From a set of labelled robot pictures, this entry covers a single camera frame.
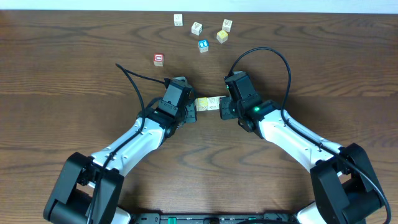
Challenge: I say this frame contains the yellow block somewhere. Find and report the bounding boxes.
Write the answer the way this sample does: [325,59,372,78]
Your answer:
[195,97,208,111]

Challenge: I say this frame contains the white block with pattern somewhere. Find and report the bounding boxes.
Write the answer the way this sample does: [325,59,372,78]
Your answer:
[207,96,220,111]

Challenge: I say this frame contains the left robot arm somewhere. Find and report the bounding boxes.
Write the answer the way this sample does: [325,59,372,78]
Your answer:
[43,77,197,224]

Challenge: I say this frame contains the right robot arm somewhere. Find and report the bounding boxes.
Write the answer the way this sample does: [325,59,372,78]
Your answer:
[220,72,387,223]

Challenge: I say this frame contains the red letter block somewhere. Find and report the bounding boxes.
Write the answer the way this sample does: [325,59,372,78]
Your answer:
[153,54,165,67]

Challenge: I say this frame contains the blue letter block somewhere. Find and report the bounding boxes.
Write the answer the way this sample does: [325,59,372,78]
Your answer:
[198,39,209,53]

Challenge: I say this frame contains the yellow-top block near centre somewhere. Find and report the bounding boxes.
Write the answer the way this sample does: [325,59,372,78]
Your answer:
[216,30,229,44]

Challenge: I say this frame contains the white block tilted top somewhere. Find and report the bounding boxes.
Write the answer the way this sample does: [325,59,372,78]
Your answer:
[191,22,203,35]

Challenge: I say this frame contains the white patterned block top right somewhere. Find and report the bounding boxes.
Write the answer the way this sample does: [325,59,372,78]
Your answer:
[222,19,233,32]

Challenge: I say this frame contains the white block top left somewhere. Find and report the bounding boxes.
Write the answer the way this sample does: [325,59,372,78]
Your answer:
[174,14,183,26]

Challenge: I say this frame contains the right black cable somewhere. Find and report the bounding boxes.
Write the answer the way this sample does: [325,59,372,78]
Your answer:
[225,47,392,224]

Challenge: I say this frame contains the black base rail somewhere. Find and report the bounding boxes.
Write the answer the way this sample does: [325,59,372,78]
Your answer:
[129,213,299,224]

